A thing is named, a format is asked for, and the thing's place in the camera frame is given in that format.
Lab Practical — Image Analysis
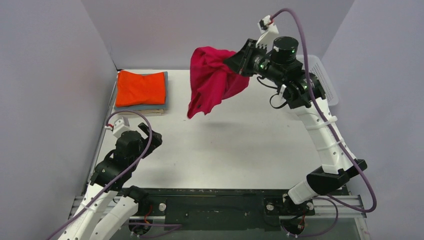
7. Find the red t shirt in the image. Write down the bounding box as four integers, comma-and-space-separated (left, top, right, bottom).
186, 46, 250, 119

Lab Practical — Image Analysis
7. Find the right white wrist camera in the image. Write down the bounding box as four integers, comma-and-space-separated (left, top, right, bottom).
255, 15, 279, 49

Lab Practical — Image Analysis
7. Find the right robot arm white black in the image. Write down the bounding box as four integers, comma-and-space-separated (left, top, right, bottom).
224, 36, 367, 215

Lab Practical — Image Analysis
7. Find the white plastic basket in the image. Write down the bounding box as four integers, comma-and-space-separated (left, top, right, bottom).
308, 54, 339, 106

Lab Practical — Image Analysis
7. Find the grey blue folded t shirt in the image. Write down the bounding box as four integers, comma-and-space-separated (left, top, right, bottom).
114, 71, 169, 112

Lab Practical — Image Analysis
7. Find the aluminium rail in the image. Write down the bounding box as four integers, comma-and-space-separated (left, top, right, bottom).
68, 195, 366, 219

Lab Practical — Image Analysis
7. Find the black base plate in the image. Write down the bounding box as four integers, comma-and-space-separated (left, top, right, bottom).
129, 188, 315, 231

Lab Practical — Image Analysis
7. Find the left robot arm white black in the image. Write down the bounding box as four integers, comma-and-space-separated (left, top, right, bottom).
58, 122, 163, 240

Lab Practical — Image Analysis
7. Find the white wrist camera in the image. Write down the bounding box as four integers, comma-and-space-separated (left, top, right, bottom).
255, 15, 279, 49
104, 116, 131, 139

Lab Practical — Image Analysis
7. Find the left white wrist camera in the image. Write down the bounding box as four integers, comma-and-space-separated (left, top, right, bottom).
104, 116, 131, 139

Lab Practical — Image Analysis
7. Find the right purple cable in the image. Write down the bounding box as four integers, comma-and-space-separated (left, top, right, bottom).
269, 8, 378, 214

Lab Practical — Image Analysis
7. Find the beige folded t shirt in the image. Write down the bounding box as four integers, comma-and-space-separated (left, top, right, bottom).
113, 108, 165, 116

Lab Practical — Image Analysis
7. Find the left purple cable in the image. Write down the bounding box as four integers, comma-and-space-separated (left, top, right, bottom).
46, 110, 153, 240

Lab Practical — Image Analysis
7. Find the purple cable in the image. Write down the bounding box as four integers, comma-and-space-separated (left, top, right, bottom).
269, 8, 378, 214
46, 110, 153, 240

